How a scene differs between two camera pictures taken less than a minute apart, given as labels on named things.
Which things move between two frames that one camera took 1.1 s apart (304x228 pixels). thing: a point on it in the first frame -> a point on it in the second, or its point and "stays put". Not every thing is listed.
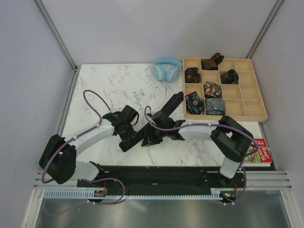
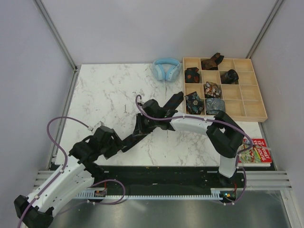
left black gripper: [128, 136] -> [116, 146]
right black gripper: [149, 138] -> [139, 128]
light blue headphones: [166, 69] stays put
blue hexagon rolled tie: [194, 104] stays put
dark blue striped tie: [125, 145] stays put
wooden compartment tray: [213, 88] stays put
